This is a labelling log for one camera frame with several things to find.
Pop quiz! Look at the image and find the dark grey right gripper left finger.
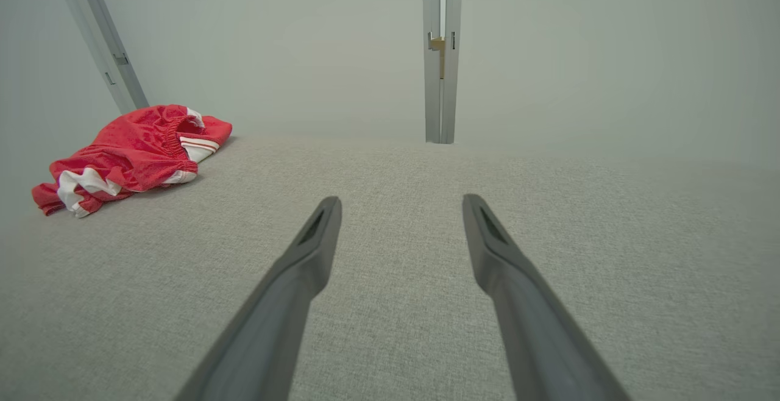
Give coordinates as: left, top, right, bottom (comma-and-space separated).
174, 196, 343, 401

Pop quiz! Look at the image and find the grey slanted partition post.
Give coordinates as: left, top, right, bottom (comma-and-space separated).
49, 0, 150, 114

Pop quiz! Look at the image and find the red and white jersey garment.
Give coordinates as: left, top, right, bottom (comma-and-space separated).
32, 104, 233, 218

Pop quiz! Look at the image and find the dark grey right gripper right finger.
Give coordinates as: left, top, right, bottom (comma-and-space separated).
461, 193, 632, 401

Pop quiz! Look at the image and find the grey double partition post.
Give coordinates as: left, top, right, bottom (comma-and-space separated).
422, 0, 464, 144

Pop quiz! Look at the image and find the brass door latch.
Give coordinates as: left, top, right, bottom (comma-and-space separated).
428, 32, 447, 80

